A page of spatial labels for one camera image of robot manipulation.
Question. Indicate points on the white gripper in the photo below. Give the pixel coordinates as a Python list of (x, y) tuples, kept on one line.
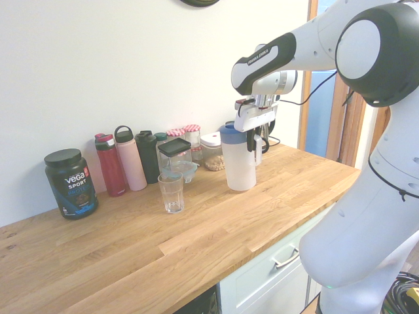
[(255, 117)]

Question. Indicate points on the translucent pitcher with blue lid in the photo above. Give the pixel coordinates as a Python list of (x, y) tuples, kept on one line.
[(239, 163)]

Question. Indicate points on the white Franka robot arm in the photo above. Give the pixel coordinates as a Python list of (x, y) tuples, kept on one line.
[(360, 196)]

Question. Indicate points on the red water bottle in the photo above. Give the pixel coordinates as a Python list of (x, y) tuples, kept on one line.
[(111, 167)]

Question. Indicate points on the nut container with white lid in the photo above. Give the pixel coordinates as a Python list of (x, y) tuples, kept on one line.
[(212, 152)]

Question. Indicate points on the small jar with red lid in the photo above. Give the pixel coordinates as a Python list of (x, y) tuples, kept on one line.
[(197, 153)]

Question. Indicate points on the jar with red checkered lid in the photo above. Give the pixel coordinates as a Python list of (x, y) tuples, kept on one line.
[(175, 133), (192, 132)]

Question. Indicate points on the glass container with teal lid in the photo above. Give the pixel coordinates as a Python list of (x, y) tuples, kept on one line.
[(186, 170)]

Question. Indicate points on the clear container with black lid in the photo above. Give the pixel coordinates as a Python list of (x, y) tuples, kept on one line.
[(175, 152)]

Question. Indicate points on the clear bottle with green cap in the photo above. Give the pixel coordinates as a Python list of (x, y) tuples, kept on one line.
[(161, 139)]

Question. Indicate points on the clear faceted drinking glass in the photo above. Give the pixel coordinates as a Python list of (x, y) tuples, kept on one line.
[(171, 193)]

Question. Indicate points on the dark green shaker bottle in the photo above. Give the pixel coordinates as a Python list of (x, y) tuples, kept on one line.
[(148, 157)]

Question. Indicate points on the pink bottle with black lid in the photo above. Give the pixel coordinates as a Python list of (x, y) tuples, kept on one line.
[(131, 160)]

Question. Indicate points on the pale green cabinet drawer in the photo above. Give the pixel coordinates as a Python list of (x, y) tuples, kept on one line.
[(262, 281)]

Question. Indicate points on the black Vega protein tub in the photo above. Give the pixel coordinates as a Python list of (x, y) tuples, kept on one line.
[(71, 184)]

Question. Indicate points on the wooden door frame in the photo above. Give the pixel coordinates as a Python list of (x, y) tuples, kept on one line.
[(350, 124)]

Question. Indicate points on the black round wall object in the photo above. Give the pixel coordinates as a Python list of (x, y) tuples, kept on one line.
[(199, 2)]

